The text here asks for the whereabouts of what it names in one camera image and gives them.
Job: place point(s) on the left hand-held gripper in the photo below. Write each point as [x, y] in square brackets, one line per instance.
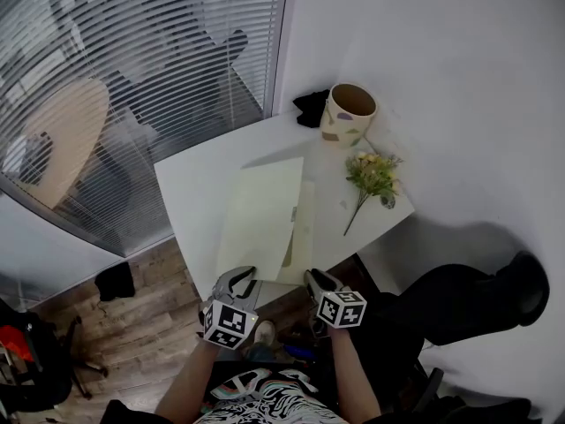
[227, 325]

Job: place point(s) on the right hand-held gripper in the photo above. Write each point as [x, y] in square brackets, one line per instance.
[342, 309]

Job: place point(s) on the cream folder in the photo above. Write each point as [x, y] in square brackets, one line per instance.
[260, 214]

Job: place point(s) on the person's right forearm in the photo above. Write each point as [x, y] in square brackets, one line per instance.
[353, 369]

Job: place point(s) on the person's left forearm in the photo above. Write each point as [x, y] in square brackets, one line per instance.
[190, 382]

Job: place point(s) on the person's white sneaker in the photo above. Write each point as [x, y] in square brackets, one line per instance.
[265, 333]

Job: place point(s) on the person's jeans leg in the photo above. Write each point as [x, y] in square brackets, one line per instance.
[260, 352]

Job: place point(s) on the black device blue screen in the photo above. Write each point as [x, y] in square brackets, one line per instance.
[299, 352]

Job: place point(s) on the white table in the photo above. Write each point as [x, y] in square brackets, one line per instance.
[194, 201]

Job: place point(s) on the artificial flower bouquet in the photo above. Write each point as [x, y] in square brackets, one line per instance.
[371, 175]

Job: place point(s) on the person's printed shirt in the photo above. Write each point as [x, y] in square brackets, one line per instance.
[273, 400]

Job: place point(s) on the black floor cloth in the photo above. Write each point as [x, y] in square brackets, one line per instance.
[115, 281]

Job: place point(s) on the black mesh headrest office chair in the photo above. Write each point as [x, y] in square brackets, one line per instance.
[463, 298]

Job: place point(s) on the cream patterned vase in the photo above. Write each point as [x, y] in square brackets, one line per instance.
[344, 126]

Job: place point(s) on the black cloth bundle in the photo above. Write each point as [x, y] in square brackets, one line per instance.
[311, 108]

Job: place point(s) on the black swivel office chair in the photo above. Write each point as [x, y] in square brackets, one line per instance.
[48, 369]

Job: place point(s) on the round wooden table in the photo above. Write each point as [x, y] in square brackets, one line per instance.
[66, 139]

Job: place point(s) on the orange object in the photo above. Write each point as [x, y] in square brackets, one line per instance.
[15, 342]

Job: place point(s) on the grey window blinds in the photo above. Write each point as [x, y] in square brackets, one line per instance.
[132, 24]

